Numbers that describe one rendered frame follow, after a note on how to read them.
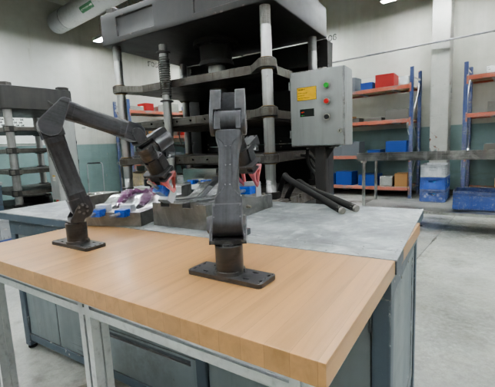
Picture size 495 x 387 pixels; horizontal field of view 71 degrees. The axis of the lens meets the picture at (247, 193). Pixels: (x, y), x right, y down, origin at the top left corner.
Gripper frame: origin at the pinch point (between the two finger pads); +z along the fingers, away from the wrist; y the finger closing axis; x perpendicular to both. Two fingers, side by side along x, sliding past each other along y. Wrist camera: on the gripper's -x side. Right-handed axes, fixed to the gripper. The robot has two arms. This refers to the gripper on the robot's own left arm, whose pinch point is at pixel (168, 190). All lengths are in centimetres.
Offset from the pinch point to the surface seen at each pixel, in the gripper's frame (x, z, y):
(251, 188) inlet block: -6.5, 4.0, -31.6
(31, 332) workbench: 46, 71, 111
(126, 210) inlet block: 10.9, 1.6, 14.3
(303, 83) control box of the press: -96, 7, -23
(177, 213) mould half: 6.4, 5.6, -5.5
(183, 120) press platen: -85, 16, 57
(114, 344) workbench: 41, 58, 37
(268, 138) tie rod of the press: -70, 24, -7
